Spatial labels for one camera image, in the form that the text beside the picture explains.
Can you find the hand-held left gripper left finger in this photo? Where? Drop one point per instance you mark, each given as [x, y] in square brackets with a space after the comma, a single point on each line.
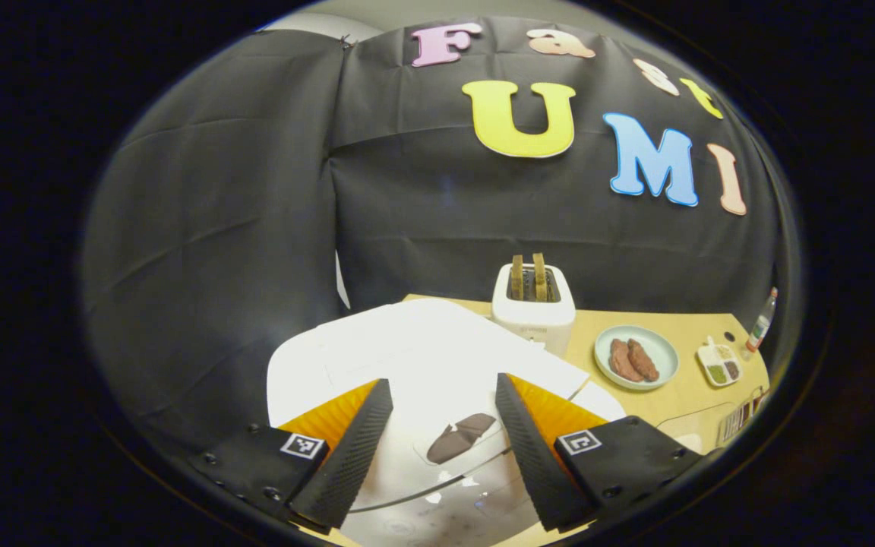
[354, 456]

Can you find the white divided grain dish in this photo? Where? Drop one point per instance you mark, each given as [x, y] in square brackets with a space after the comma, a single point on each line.
[711, 355]

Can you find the brown meat piece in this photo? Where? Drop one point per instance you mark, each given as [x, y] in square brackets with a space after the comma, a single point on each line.
[621, 361]
[644, 359]

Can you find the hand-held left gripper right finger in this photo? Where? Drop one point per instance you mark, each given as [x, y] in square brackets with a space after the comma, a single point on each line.
[532, 456]

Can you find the white rice grains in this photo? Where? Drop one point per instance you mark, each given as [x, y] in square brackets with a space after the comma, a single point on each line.
[724, 352]

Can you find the clear water bottle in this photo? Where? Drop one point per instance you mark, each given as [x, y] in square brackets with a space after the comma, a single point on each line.
[760, 323]

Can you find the light green plate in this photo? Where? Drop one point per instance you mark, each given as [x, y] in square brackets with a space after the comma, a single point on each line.
[661, 349]

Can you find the white toaster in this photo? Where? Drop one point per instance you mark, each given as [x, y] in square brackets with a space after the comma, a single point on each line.
[532, 319]

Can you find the brown toast slice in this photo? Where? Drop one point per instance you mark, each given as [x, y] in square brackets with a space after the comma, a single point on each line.
[540, 277]
[517, 277]

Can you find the white rice cooker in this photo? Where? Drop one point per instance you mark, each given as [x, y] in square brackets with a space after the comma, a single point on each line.
[422, 357]

